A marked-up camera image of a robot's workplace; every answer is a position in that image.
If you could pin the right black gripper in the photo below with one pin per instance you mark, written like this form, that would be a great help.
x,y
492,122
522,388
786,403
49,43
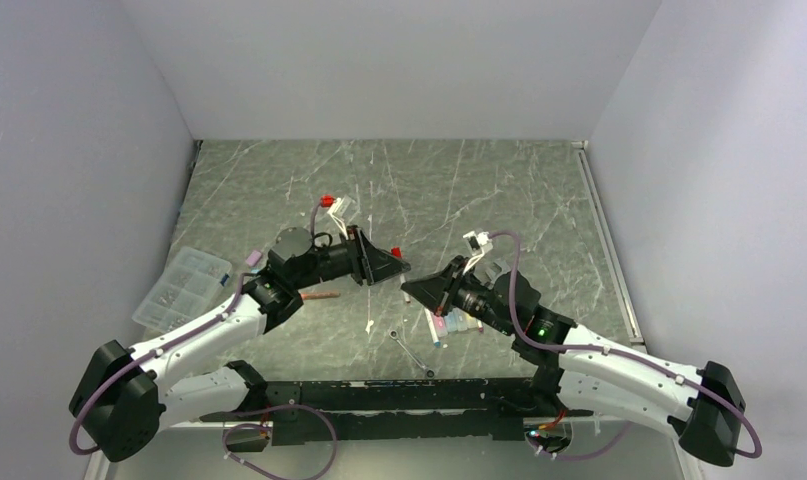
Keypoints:
x,y
440,289

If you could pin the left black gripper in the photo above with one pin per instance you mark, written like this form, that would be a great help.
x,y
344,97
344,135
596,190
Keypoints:
x,y
367,261

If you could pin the blue capped white marker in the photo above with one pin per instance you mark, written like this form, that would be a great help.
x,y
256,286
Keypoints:
x,y
432,328

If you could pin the blue highlighter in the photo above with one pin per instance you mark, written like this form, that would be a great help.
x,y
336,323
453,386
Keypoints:
x,y
451,324

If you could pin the pink highlighter body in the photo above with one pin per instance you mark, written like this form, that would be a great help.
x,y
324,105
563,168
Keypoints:
x,y
440,326

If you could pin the orange highlighter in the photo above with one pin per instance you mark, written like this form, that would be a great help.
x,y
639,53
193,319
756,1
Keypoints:
x,y
461,321

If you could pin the pink highlighter cap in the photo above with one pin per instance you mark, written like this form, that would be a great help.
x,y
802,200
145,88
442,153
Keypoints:
x,y
253,258

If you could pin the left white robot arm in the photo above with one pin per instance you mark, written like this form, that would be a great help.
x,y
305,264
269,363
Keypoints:
x,y
129,394

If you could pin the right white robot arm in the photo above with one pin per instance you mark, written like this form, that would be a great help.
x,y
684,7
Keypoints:
x,y
701,408

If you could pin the silver ratchet wrench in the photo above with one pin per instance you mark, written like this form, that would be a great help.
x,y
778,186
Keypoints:
x,y
428,372

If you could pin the orange marker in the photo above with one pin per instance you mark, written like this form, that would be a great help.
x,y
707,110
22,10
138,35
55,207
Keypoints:
x,y
319,295

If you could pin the clear plastic parts box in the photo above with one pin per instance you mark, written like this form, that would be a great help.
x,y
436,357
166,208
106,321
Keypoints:
x,y
183,292

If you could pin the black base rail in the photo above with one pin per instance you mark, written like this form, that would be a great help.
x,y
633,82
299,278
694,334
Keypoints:
x,y
502,409

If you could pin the aluminium side rail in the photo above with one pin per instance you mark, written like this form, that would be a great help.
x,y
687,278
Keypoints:
x,y
635,336

